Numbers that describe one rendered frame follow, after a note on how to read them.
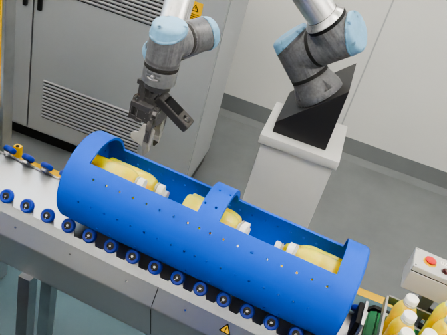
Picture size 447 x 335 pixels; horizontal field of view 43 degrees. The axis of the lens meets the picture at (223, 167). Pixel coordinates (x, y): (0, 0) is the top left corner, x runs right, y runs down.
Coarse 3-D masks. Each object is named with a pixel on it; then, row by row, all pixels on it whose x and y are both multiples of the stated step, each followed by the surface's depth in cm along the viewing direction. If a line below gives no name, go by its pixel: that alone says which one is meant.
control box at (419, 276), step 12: (420, 252) 183; (408, 264) 184; (420, 264) 178; (408, 276) 179; (420, 276) 177; (432, 276) 176; (444, 276) 176; (408, 288) 181; (420, 288) 180; (432, 288) 178; (444, 288) 176; (432, 300) 180; (444, 300) 178
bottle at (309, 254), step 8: (296, 248) 158; (304, 248) 158; (304, 256) 156; (312, 256) 156; (320, 256) 156; (328, 256) 158; (320, 264) 155; (328, 264) 155; (336, 264) 155; (336, 272) 154
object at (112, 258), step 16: (0, 208) 179; (16, 208) 179; (32, 224) 177; (48, 224) 177; (64, 240) 175; (80, 240) 174; (96, 256) 173; (112, 256) 172; (128, 272) 171; (144, 272) 170; (176, 288) 168; (208, 304) 167; (240, 320) 165
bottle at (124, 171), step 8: (96, 160) 168; (104, 160) 168; (112, 160) 170; (104, 168) 167; (112, 168) 167; (120, 168) 167; (128, 168) 168; (120, 176) 166; (128, 176) 166; (136, 176) 168
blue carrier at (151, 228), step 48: (96, 144) 165; (96, 192) 160; (144, 192) 158; (192, 192) 181; (144, 240) 160; (192, 240) 154; (240, 240) 152; (288, 240) 176; (240, 288) 155; (288, 288) 150; (336, 288) 147
